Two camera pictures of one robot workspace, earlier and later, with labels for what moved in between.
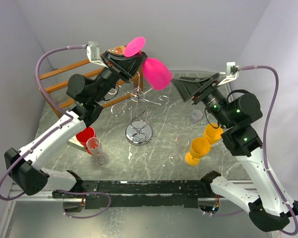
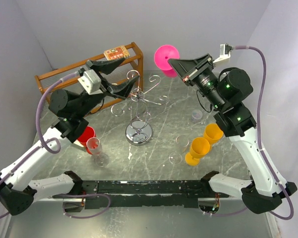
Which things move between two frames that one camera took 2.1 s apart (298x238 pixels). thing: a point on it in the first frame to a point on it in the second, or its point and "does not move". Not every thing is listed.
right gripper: (198, 87) to (184, 66)
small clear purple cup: (196, 116) does not move
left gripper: (125, 66) to (123, 89)
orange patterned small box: (118, 50) does not move
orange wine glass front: (200, 147) does not move
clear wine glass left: (94, 147) does not move
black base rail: (115, 194) does not move
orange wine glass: (212, 135) does not move
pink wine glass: (155, 73) to (162, 54)
